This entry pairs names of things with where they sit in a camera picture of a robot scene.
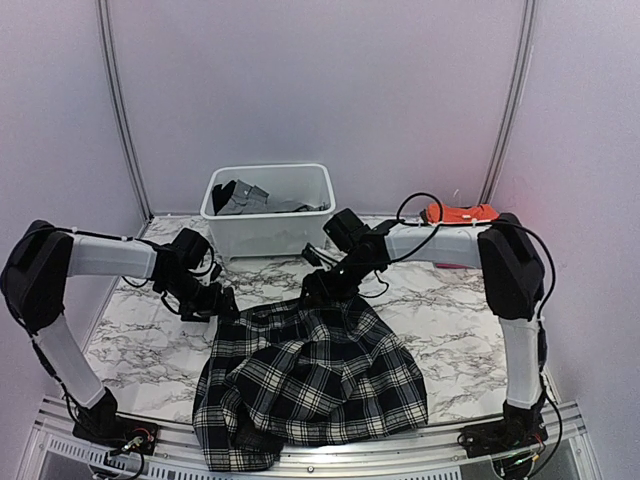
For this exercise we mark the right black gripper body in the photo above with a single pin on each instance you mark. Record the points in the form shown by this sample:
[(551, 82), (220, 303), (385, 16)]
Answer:
[(344, 284)]

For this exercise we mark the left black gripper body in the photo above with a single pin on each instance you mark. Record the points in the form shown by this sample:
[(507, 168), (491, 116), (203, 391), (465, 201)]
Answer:
[(194, 299)]

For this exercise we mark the black white plaid shirt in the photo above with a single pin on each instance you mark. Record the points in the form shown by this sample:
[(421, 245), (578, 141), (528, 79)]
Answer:
[(294, 373)]

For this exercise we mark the orange t-shirt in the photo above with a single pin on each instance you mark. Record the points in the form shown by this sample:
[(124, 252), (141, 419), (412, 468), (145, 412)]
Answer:
[(443, 214)]

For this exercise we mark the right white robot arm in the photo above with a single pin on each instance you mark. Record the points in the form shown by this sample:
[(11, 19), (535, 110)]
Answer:
[(513, 275)]

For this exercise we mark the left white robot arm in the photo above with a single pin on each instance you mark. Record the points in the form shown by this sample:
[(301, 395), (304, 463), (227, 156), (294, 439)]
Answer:
[(41, 279)]

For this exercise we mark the white plastic laundry bin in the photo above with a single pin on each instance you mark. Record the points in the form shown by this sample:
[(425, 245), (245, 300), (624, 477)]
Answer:
[(272, 234)]

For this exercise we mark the black garment in bin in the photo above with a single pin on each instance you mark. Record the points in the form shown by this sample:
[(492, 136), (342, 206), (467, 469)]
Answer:
[(221, 194)]

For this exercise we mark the grey garment in bin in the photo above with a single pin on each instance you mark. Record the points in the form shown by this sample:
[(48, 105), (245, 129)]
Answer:
[(253, 200)]

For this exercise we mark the folded pink garment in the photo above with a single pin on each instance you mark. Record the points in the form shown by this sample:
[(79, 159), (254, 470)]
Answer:
[(450, 266)]

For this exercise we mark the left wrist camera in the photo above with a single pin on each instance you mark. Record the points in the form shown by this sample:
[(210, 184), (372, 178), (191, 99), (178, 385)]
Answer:
[(191, 248)]

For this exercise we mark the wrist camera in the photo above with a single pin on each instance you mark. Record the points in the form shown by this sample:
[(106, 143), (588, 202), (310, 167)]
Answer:
[(191, 248), (345, 229)]

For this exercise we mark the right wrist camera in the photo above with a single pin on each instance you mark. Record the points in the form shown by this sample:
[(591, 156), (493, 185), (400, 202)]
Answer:
[(345, 229)]

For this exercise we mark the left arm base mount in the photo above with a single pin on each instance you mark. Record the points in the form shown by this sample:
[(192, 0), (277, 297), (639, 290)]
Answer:
[(101, 424)]

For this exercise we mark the aluminium front frame rail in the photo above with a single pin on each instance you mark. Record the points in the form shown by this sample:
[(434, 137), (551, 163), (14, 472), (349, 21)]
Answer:
[(430, 453)]

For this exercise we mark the right aluminium wall post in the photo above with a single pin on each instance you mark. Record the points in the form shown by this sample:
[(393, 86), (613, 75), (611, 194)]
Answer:
[(517, 85)]

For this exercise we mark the aluminium wall post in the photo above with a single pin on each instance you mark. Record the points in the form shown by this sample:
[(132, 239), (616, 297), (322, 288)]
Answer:
[(517, 85), (117, 98)]

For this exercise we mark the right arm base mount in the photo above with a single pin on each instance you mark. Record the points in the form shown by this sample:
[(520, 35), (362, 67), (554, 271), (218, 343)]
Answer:
[(518, 428)]

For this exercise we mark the left aluminium wall post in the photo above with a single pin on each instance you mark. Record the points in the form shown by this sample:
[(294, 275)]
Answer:
[(117, 98)]

